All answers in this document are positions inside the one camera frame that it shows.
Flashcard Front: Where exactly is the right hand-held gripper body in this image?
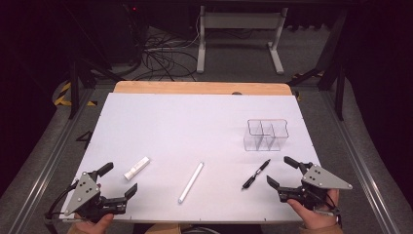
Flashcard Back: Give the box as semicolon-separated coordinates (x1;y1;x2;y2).
277;162;354;212

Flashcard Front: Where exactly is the aluminium floor rail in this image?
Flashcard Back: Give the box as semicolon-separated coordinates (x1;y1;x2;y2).
6;87;95;234
319;87;401;234

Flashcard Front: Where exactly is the clear plastic organizer box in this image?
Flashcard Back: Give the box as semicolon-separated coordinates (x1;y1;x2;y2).
243;118;290;152

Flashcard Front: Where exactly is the white eraser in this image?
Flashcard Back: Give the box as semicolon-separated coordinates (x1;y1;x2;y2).
123;156;152;181

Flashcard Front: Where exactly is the right hand-held gripper cable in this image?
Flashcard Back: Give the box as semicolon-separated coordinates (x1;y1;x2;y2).
313;191;343;228

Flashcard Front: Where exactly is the person's right hand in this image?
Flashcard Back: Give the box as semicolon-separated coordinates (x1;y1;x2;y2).
286;188;341;230

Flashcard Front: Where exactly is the wooden table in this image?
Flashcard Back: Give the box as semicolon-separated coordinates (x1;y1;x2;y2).
113;80;293;97

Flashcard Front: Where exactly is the white pen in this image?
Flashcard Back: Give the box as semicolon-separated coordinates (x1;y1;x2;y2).
177;161;206;205

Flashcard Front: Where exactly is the white metal stand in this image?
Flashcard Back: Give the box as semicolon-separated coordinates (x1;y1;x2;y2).
196;5;289;75

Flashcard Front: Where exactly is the black computer case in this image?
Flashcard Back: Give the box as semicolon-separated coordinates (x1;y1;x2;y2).
105;2;145;66

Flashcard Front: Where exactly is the yellow black hazard tape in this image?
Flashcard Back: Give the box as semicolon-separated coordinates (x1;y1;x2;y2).
53;81;98;107

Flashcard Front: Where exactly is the hand-held gripper cable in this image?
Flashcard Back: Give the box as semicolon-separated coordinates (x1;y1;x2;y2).
44;179;80;228
313;191;343;228

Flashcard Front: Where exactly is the bundle of floor cables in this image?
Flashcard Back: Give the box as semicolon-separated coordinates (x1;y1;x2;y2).
131;27;200;82

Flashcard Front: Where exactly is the person's lap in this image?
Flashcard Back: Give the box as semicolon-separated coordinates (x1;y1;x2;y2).
144;222;183;234

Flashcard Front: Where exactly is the black pen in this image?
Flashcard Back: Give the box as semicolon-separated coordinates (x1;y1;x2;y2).
241;158;272;191

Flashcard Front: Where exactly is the white board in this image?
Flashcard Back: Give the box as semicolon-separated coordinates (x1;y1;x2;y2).
58;92;325;224

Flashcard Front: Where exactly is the black metal stand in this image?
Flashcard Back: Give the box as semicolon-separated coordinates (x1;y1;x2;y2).
63;58;126;120
286;9;348;122

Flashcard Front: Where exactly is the person's left hand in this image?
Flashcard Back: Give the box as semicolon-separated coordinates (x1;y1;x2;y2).
73;213;115;234

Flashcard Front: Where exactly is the left hand-held gripper cable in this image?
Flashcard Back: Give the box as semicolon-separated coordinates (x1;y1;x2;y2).
44;179;80;228

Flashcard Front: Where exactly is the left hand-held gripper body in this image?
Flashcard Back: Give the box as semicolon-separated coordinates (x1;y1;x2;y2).
63;172;129;224

